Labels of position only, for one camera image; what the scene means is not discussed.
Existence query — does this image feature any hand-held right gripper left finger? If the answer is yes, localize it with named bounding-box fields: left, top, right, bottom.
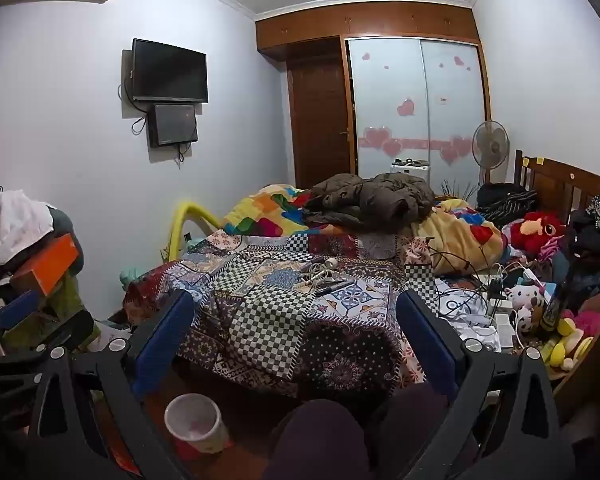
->
left=27, top=287, right=196, bottom=480

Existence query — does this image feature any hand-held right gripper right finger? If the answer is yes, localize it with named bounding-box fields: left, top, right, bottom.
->
left=396, top=289, right=578, bottom=480

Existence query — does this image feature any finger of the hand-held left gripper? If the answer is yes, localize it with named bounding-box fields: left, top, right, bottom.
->
left=0, top=287, right=43, bottom=333
left=0, top=310, right=96, bottom=366

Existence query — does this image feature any thin black cable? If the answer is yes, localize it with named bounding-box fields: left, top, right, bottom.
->
left=425, top=237, right=501, bottom=291

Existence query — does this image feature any white round bowl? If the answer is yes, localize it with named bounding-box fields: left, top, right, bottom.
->
left=164, top=393, right=231, bottom=456

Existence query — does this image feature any long black box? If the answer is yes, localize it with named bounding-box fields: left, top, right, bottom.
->
left=314, top=280, right=356, bottom=297

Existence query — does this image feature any white cloth with blue print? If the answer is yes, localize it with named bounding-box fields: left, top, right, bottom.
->
left=435, top=280, right=496, bottom=331

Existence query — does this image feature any orange cardboard box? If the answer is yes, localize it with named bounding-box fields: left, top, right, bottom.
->
left=12, top=233, right=80, bottom=297

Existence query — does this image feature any white power strip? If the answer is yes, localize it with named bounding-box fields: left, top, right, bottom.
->
left=487, top=300, right=516, bottom=351

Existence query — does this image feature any white crumpled cloth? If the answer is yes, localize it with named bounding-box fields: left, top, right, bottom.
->
left=0, top=190, right=54, bottom=266

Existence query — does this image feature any person's right leg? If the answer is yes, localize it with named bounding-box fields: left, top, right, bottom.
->
left=367, top=382, right=481, bottom=480

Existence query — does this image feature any person's leg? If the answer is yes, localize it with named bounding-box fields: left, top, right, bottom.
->
left=262, top=399, right=371, bottom=480
left=367, top=382, right=481, bottom=480

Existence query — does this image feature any spotted white plush dog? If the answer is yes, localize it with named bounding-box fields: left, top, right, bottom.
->
left=505, top=284, right=548, bottom=333

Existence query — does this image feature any yellow foam tube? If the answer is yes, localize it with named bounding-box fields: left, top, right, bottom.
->
left=167, top=200, right=224, bottom=263

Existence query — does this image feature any patchwork patterned blanket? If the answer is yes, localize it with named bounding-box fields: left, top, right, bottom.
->
left=122, top=230, right=461, bottom=396

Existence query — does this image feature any brown puffer jacket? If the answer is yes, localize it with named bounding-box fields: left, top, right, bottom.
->
left=302, top=172, right=436, bottom=235

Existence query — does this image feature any yellow plush toy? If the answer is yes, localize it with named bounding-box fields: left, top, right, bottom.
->
left=550, top=317, right=593, bottom=368

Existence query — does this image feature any red plush toy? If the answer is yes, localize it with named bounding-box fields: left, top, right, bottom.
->
left=510, top=211, right=566, bottom=256

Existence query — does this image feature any person's left leg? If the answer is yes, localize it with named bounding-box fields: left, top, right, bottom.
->
left=262, top=399, right=371, bottom=480

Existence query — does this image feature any black striped cloth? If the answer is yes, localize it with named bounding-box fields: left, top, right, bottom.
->
left=477, top=182, right=538, bottom=216

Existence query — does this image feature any colourful block quilt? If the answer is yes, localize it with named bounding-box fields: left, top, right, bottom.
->
left=223, top=184, right=506, bottom=276

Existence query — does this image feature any pink plush toy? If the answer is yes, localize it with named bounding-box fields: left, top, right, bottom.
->
left=572, top=310, right=600, bottom=336

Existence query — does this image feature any pile of black clothes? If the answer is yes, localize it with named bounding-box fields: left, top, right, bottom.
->
left=567, top=195, right=600, bottom=271

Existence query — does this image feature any white standing fan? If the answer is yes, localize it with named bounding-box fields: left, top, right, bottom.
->
left=472, top=120, right=511, bottom=196

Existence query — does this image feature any wooden bed headboard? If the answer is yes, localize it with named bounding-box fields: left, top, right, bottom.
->
left=513, top=149, right=600, bottom=226

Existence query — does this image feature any brown wooden door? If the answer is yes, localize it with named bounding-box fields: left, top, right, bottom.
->
left=286, top=55, right=353, bottom=190

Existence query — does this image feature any wooden wardrobe with sliding doors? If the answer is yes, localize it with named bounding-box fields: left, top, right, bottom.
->
left=255, top=1, right=492, bottom=191

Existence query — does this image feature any white cable bundle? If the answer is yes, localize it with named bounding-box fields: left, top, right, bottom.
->
left=304, top=269, right=338, bottom=288

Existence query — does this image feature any black wall speaker box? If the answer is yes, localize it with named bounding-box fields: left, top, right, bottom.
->
left=148, top=103, right=199, bottom=149

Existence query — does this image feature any black wall television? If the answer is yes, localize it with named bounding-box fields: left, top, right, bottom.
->
left=131, top=38, right=209, bottom=104

